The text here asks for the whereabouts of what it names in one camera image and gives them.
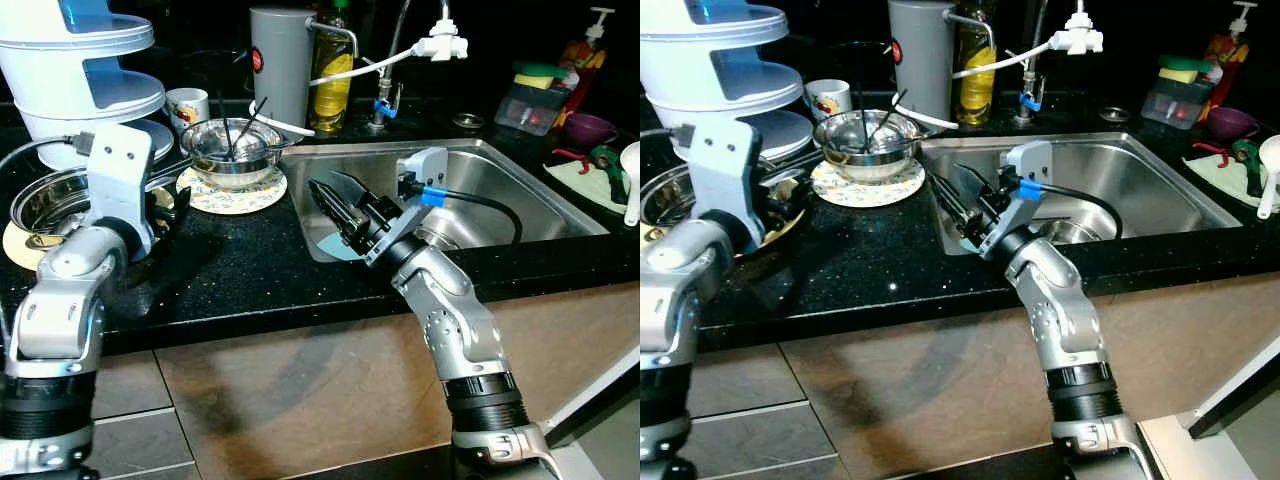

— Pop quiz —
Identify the pale yellow plate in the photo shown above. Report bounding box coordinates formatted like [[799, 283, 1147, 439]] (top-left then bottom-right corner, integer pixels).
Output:
[[0, 190, 191, 273], [640, 178, 809, 251]]

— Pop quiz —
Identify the floral patterned plate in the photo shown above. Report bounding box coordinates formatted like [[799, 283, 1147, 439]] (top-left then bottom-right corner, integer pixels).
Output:
[[810, 158, 926, 209], [176, 165, 289, 216]]

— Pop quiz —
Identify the green handled kitchen tool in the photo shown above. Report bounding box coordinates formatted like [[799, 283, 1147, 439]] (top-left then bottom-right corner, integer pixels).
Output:
[[1230, 138, 1269, 199], [588, 145, 631, 206]]

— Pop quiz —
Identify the grey water filter canister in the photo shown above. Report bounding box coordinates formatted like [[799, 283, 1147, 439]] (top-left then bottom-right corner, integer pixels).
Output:
[[249, 7, 359, 131], [888, 0, 998, 126]]

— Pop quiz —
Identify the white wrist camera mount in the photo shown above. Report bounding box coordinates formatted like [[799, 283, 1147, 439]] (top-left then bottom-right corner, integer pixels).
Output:
[[690, 118, 769, 253], [980, 140, 1053, 259], [85, 123, 156, 261], [365, 147, 451, 266]]

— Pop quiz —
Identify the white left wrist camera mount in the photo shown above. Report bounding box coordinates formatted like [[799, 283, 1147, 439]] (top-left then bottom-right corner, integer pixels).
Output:
[[690, 118, 769, 253], [85, 123, 156, 261]]

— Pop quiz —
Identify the yellow green sponge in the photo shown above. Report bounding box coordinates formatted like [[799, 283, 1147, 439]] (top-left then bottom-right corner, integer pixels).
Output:
[[512, 62, 569, 91], [1158, 55, 1213, 84]]

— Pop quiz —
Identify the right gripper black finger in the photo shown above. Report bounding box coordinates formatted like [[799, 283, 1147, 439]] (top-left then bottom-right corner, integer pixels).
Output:
[[930, 172, 976, 243], [325, 170, 373, 211], [952, 162, 994, 203], [308, 180, 353, 249]]

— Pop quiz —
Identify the pale green cloth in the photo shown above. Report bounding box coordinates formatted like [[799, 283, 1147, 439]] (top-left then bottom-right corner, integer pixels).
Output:
[[545, 155, 641, 216], [1185, 148, 1280, 213]]

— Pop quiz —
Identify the white plastic ladle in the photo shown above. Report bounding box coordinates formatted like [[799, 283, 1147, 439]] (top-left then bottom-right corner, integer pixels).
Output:
[[620, 140, 641, 229], [1257, 133, 1280, 221]]

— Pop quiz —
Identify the steel gooseneck faucet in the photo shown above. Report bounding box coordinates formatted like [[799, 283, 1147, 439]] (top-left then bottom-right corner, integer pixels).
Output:
[[370, 0, 413, 131], [1012, 0, 1051, 126]]

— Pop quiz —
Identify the stainless steel sink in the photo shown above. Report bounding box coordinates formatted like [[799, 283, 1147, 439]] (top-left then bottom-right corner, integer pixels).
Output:
[[280, 138, 611, 264], [918, 132, 1244, 256]]

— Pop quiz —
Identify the clear plastic container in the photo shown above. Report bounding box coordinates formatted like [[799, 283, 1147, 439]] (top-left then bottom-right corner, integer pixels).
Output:
[[495, 82, 569, 136], [1142, 77, 1213, 131]]

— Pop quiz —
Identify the white tiered storage rack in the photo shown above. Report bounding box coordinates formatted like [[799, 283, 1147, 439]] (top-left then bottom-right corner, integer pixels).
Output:
[[640, 0, 816, 161], [0, 0, 176, 171]]

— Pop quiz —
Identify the white printed mug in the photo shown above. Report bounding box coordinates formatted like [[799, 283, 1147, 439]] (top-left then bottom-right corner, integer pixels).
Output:
[[805, 80, 853, 123], [165, 87, 211, 136]]

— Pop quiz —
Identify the red pump bottle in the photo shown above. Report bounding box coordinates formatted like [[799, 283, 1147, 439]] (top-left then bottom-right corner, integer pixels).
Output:
[[560, 5, 616, 126], [1205, 0, 1259, 121]]

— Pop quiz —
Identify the yellow dish soap bottle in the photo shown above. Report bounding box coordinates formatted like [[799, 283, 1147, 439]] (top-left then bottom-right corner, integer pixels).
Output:
[[310, 0, 356, 134], [950, 0, 998, 128]]

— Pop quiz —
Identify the shallow steel bowl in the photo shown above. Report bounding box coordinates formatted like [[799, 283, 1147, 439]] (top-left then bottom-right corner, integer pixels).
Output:
[[180, 118, 286, 189], [812, 110, 921, 183]]

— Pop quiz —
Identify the white water hose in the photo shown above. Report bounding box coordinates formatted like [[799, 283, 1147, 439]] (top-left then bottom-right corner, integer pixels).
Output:
[[893, 37, 1056, 133], [255, 42, 419, 139]]

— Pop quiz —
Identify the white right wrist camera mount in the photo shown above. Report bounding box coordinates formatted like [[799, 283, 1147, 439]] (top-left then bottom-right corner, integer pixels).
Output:
[[365, 147, 451, 266], [980, 140, 1053, 259]]

